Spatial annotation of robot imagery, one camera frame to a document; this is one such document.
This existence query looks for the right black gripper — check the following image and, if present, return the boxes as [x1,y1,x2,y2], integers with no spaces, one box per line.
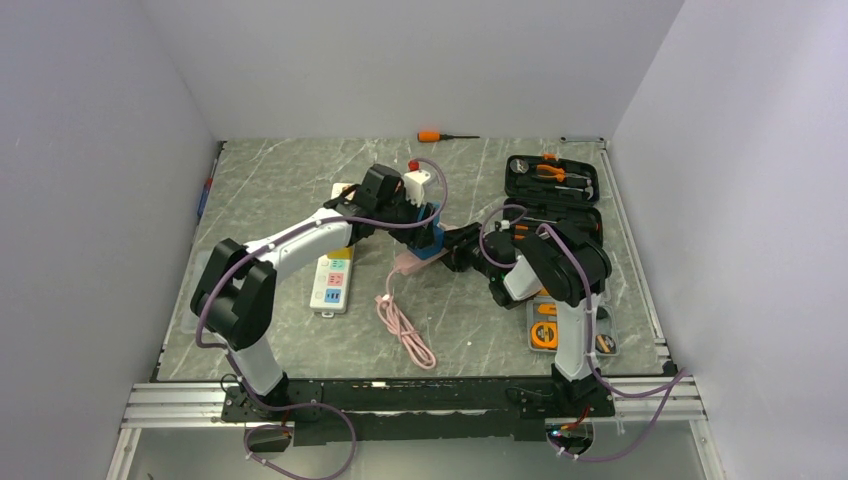
[431,222,497,281]

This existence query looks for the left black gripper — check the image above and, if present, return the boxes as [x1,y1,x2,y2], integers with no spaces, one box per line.
[376,187,438,251]

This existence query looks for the dark blue cube adapter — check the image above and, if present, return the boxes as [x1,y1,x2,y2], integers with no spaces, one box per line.
[406,227,444,259]

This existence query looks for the light blue cube adapter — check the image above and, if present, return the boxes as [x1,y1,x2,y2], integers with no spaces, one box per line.
[416,202,442,232]

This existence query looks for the white power strip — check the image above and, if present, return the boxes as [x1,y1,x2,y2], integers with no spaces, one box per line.
[308,182,366,317]

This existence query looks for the black tool case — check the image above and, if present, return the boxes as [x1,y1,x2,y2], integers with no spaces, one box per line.
[503,153,604,244]

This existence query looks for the grey tool tray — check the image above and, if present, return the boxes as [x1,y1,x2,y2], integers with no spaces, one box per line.
[525,297,620,357]

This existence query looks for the pink cable with plug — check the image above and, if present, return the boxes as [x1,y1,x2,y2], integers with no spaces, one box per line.
[374,266,439,371]

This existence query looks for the clear plastic screw box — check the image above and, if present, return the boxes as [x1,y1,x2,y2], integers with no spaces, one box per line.
[179,250,211,335]

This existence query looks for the pink power strip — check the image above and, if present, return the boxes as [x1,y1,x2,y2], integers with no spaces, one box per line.
[391,248,448,276]

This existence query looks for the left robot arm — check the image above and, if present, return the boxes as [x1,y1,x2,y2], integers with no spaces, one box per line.
[190,164,443,420]

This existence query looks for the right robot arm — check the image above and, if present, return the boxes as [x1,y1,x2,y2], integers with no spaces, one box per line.
[443,221,612,415]

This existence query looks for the white cube adapter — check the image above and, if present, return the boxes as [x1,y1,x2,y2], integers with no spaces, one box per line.
[330,182,354,199]

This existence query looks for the yellow cube adapter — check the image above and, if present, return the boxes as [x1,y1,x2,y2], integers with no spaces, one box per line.
[327,246,354,261]

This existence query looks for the orange pliers in case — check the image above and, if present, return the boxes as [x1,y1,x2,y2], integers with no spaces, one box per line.
[534,164,567,183]

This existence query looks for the orange tape measure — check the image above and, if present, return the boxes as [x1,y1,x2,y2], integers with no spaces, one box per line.
[529,321,558,351]

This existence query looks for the blue red pen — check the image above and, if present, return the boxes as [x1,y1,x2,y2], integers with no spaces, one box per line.
[196,157,219,220]

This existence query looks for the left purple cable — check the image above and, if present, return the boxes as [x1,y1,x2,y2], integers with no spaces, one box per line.
[194,157,450,480]

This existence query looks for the orange handled screwdriver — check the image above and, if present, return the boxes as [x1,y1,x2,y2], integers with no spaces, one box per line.
[416,131,479,143]

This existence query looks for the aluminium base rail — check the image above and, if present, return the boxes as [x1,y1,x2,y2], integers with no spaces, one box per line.
[122,377,707,429]

